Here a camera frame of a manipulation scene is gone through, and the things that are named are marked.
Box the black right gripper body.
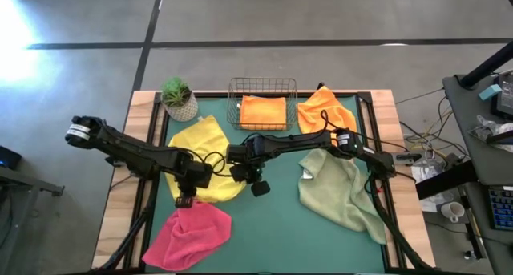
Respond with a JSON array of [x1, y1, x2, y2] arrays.
[[227, 142, 268, 182]]

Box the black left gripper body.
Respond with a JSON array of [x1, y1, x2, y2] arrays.
[[178, 158, 214, 196]]

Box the pink microfiber towel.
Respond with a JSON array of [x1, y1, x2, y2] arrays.
[[142, 200, 233, 273]]

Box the yellow microfiber towel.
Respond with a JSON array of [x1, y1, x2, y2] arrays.
[[164, 114, 248, 204]]

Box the orange microfiber towel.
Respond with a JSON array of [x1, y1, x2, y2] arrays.
[[296, 85, 359, 136], [239, 95, 288, 131]]

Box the light green microfiber towel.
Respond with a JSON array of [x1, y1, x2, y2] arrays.
[[297, 148, 388, 245]]

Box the green table mat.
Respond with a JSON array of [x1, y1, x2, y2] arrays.
[[146, 95, 386, 274]]

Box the succulent in white patterned pot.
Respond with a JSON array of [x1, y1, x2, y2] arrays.
[[160, 77, 200, 123]]

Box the black metal stand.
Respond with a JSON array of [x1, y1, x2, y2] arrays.
[[0, 166, 65, 275]]

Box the black device with blue light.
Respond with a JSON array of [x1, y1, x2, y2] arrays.
[[0, 145, 23, 171]]

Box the black desk foot bar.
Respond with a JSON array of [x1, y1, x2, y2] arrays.
[[414, 160, 478, 200]]

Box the white mug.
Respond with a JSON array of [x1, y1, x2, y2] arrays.
[[440, 201, 466, 224]]

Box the grey desk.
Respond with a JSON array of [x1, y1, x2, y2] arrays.
[[442, 72, 513, 275]]

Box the crumpled clear plastic bag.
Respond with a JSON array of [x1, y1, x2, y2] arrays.
[[467, 114, 513, 154]]

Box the black keyboard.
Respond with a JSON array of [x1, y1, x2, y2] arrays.
[[487, 185, 513, 232]]

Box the small teal box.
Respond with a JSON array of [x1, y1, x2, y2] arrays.
[[479, 83, 503, 102]]

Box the black pole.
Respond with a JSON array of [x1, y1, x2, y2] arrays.
[[458, 40, 513, 90]]

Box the dark wire basket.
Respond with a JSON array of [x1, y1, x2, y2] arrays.
[[226, 77, 298, 131]]

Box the black aluminium table frame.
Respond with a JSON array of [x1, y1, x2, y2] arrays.
[[91, 89, 438, 275]]

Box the black corrugated cable conduit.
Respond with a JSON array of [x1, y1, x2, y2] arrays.
[[366, 178, 436, 273]]

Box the tangled cable bundle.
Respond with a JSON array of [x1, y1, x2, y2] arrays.
[[398, 88, 470, 172]]

